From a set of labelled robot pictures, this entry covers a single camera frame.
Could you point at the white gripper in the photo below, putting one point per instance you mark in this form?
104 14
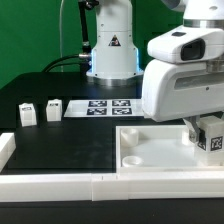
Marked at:
171 91

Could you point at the white square tabletop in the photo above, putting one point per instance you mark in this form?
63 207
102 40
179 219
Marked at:
161 148

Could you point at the white U-shaped obstacle fence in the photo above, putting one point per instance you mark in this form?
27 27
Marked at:
99 187

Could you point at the white marker sheet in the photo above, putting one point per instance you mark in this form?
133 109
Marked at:
104 108

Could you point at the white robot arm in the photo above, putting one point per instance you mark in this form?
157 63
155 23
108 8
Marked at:
115 60

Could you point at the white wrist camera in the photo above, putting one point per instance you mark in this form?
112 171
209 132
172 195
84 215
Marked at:
185 45

